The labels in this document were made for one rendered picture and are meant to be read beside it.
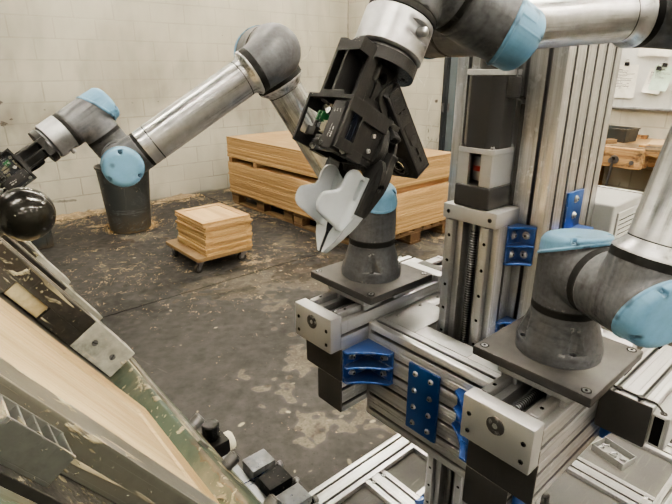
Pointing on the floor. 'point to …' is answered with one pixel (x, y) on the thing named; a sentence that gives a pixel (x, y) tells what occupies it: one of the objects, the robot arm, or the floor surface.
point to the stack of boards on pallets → (286, 170)
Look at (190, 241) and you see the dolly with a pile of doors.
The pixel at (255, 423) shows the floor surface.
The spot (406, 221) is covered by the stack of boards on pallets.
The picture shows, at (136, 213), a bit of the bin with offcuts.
